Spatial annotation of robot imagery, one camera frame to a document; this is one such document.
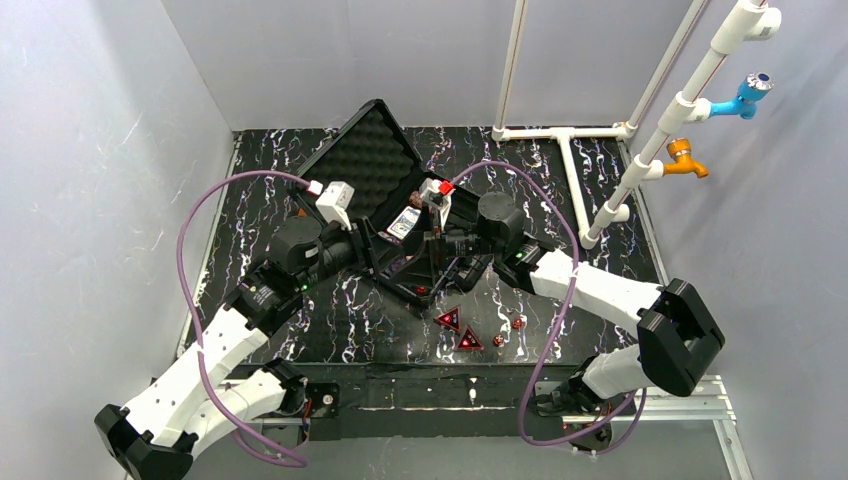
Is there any black foam-lined poker case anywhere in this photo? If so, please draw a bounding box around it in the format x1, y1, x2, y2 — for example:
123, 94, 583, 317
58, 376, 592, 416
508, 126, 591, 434
298, 99, 492, 307

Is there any brown black chip stack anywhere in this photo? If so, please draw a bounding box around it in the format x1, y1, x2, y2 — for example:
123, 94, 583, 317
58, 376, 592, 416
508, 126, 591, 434
409, 191, 423, 209

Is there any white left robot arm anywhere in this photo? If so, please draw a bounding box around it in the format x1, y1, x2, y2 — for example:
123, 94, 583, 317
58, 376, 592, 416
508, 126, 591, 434
94, 216, 404, 479

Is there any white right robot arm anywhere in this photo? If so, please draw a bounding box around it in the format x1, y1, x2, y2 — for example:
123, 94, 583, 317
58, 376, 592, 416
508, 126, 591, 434
412, 192, 726, 414

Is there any blue playing card deck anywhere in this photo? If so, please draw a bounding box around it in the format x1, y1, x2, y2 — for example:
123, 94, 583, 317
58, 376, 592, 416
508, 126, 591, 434
386, 206, 421, 241

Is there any upper all-in triangle button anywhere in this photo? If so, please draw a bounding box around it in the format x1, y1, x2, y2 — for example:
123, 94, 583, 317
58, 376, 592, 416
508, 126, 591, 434
434, 306, 461, 333

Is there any all-in triangle button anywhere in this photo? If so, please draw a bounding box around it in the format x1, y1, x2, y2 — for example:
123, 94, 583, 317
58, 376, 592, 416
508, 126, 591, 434
456, 326, 484, 351
434, 306, 461, 333

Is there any lower all-in triangle button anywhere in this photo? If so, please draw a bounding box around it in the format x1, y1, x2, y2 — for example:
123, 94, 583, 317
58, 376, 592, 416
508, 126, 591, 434
456, 326, 484, 351

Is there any orange tap valve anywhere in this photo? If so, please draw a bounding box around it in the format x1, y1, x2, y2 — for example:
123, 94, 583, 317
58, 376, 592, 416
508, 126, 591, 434
663, 138, 709, 179

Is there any blue tap valve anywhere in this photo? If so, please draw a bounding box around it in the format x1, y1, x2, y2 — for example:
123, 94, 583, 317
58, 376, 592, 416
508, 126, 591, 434
709, 72, 774, 120

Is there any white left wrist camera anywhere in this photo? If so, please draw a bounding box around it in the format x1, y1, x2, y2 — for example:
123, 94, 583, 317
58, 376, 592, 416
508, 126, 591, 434
307, 180, 355, 231

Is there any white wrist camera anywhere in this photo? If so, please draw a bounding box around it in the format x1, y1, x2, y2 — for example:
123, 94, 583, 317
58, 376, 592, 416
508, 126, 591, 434
419, 178, 454, 229
307, 180, 355, 231

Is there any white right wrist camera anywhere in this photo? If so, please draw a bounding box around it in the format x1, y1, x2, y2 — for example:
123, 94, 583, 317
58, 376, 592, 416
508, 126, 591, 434
419, 178, 454, 229

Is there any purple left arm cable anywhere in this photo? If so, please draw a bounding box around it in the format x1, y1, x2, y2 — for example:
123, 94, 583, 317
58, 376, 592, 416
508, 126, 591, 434
175, 170, 326, 470

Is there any white pvc pipe frame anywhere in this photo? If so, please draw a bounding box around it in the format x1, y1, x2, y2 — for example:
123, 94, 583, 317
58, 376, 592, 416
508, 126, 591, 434
490, 0, 783, 250

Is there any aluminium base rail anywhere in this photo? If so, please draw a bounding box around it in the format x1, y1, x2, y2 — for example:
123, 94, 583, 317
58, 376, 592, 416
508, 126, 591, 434
122, 374, 753, 480

